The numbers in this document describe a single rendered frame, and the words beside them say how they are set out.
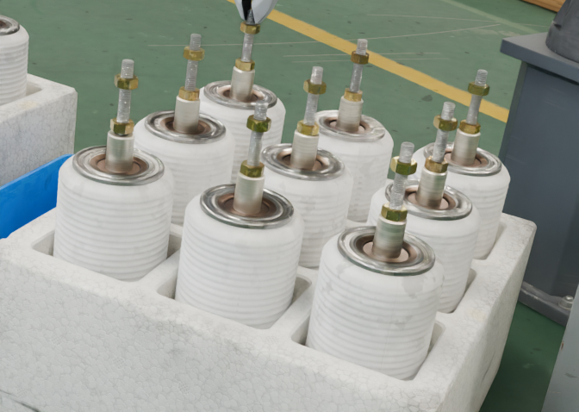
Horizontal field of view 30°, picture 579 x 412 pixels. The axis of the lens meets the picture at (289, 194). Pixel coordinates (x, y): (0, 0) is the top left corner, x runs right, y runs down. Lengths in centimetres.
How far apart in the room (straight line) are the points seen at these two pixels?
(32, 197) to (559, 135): 60
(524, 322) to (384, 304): 54
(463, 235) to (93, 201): 30
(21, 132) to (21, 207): 8
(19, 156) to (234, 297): 45
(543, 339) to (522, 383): 11
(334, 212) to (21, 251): 27
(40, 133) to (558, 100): 59
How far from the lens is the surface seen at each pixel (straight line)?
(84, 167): 89
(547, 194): 132
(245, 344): 82
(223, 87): 112
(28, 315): 91
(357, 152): 103
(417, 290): 80
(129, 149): 89
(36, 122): 123
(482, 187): 101
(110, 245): 88
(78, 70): 191
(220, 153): 98
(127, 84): 87
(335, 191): 93
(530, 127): 131
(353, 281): 79
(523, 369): 122
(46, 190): 123
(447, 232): 90
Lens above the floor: 61
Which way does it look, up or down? 24 degrees down
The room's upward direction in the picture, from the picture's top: 9 degrees clockwise
